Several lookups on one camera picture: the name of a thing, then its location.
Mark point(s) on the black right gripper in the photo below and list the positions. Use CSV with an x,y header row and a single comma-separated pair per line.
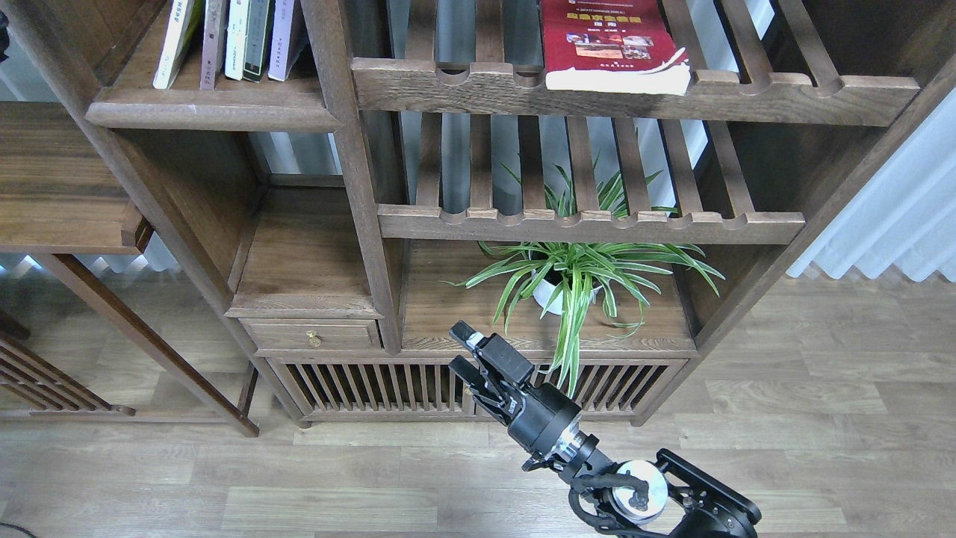
x,y
541,419

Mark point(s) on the maroon book white characters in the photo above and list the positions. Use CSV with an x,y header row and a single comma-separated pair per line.
x,y
214,24

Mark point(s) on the yellow-green book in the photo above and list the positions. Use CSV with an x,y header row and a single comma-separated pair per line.
x,y
185,17

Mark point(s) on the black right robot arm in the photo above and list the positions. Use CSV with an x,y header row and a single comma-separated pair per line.
x,y
617,499

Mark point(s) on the red book on top shelf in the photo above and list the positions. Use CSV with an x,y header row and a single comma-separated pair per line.
x,y
620,47

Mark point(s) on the white plant pot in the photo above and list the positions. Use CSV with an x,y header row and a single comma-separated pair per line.
x,y
549,293

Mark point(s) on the dark wooden bookshelf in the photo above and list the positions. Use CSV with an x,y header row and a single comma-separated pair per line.
x,y
321,216

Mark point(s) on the lavender upright book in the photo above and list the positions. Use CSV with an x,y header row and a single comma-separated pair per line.
x,y
288,39

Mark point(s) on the dark green upright book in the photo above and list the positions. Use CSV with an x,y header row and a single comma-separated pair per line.
x,y
259,26

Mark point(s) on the white upright book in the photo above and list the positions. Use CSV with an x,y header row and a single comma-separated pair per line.
x,y
235,47

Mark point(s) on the white curtain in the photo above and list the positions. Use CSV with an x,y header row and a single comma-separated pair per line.
x,y
903,219

